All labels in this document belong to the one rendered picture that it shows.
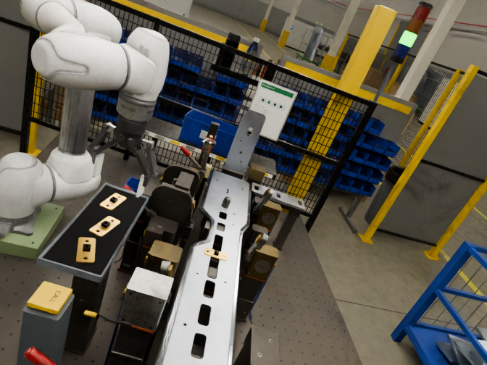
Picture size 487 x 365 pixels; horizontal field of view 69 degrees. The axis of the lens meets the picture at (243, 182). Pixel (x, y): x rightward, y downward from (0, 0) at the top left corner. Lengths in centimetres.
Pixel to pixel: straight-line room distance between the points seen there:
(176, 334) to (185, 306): 10
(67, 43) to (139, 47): 16
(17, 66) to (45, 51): 268
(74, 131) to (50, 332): 86
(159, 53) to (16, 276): 97
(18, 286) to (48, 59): 89
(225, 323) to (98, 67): 73
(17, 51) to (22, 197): 208
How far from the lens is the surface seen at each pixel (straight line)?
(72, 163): 154
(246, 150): 186
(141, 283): 94
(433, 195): 432
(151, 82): 89
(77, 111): 149
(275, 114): 209
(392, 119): 402
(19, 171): 147
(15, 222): 158
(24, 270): 153
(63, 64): 79
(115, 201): 109
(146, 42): 88
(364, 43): 213
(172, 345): 99
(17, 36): 342
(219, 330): 105
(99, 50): 82
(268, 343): 105
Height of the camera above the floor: 177
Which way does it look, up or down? 25 degrees down
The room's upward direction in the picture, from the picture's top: 22 degrees clockwise
